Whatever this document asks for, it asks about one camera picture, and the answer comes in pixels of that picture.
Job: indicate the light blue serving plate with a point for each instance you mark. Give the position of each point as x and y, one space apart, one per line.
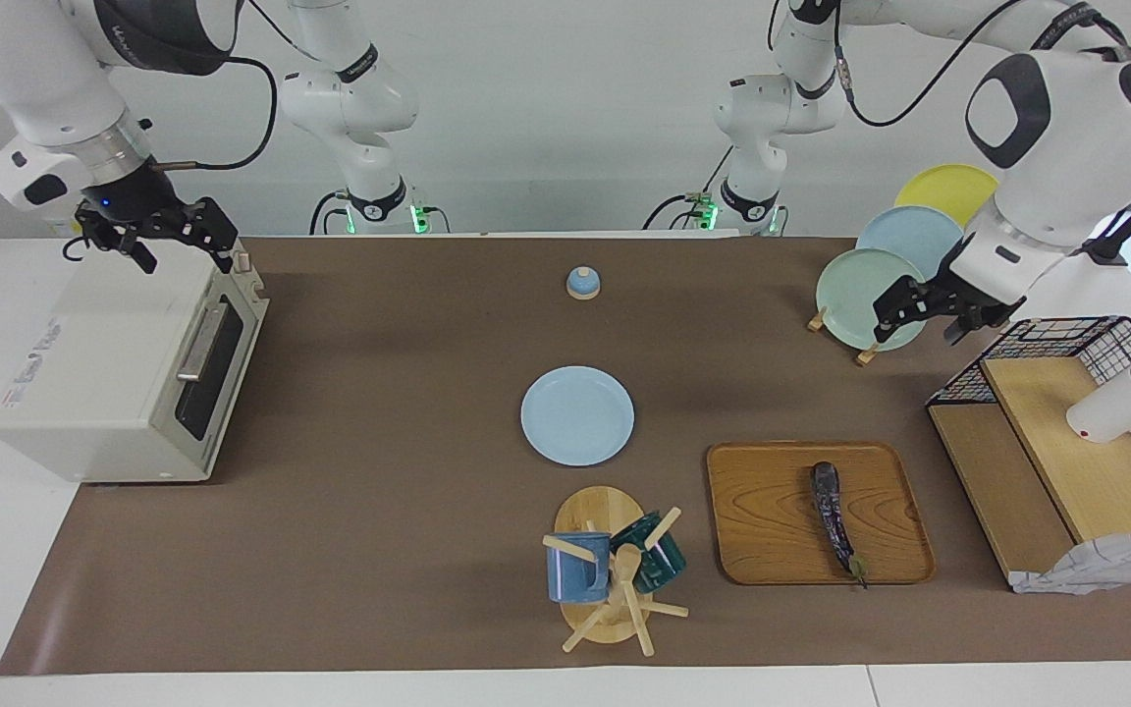
575 417

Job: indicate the wooden plate rack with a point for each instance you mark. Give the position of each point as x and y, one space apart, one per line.
866 355

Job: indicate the small blue lid wooden knob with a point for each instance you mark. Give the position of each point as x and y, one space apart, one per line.
582 285

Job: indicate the cream toaster oven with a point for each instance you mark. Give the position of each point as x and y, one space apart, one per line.
84 393

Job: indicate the wooden mug tree stand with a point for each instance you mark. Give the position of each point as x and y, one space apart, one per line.
595 511

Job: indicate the toaster oven glass door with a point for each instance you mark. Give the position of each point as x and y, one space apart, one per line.
232 383

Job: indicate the white cup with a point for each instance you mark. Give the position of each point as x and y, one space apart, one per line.
1115 407

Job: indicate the blue striped mug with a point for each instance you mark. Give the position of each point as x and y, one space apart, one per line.
575 579

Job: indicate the light blue racked plate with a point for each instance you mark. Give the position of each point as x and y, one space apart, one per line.
909 241

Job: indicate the dark green mug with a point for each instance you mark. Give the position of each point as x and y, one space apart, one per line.
664 565

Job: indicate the rectangular wooden tray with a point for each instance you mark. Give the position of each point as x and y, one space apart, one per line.
772 511

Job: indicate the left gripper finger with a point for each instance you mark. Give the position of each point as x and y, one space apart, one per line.
894 306
970 324

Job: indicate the pale green plate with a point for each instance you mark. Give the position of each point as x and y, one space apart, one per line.
850 295

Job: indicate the yellow plate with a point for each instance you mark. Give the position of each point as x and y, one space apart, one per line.
948 187

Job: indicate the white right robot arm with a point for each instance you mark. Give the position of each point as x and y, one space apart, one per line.
35 79

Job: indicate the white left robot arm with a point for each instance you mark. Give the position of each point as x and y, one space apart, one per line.
1066 147

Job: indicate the dark purple eggplant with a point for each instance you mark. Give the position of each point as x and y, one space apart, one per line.
831 511

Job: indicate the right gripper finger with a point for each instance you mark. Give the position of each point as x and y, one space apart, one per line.
214 228
140 250

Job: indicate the brown table mat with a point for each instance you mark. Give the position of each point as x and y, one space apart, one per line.
428 442

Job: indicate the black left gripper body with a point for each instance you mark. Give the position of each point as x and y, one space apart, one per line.
968 299

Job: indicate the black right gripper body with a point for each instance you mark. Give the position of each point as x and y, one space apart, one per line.
129 201

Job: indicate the wooden stepped shelf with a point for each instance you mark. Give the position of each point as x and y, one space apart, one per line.
1066 462

